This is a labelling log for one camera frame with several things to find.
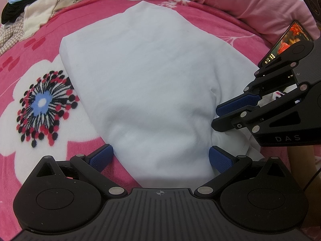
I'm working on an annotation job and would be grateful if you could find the black garment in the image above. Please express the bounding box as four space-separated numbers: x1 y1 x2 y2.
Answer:
1 0 72 24

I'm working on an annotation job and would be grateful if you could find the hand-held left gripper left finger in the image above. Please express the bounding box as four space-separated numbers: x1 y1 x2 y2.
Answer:
36 144 128 199

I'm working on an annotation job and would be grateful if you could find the checked beige cardigan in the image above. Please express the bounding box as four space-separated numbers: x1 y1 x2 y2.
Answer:
0 17 27 56

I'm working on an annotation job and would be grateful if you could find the white sweatshirt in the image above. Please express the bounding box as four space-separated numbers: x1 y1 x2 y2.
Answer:
59 0 266 189

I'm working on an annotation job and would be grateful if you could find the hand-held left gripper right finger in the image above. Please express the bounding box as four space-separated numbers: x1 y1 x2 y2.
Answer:
194 146 286 199

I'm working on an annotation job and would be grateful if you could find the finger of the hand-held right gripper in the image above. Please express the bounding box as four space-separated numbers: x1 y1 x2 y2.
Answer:
211 95 302 134
216 61 309 117

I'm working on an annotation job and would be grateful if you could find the smartphone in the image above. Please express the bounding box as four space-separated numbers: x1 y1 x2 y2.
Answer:
259 20 314 68

